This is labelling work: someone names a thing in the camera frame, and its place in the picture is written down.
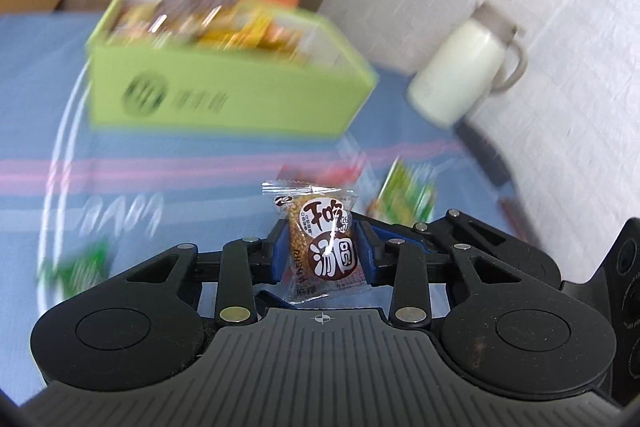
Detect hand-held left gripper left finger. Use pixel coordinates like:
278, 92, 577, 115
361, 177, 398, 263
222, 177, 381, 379
117, 223, 293, 325

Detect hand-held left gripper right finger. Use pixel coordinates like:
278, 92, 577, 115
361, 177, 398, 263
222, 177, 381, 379
350, 214, 530, 328

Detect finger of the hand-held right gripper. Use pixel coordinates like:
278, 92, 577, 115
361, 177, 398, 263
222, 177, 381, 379
413, 208, 507, 258

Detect clear packet brown round snack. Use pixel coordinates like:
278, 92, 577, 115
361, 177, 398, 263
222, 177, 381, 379
262, 179, 372, 306

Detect green cardboard box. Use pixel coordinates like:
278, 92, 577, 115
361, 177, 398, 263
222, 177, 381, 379
83, 0, 380, 141

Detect pile of assorted snack packets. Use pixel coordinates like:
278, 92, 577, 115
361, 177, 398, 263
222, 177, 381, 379
112, 0, 342, 68

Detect green snack packet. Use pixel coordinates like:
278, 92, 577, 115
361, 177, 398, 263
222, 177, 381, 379
36, 238, 112, 301
366, 158, 439, 230

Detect red snack packet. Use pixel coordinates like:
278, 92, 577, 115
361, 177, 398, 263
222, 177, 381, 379
276, 163, 364, 188

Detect blue printed tablecloth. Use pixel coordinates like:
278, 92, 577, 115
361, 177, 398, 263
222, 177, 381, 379
0, 9, 526, 408

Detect white thermos jug grey lid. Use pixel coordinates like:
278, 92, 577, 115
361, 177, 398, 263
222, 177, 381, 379
405, 1, 529, 128

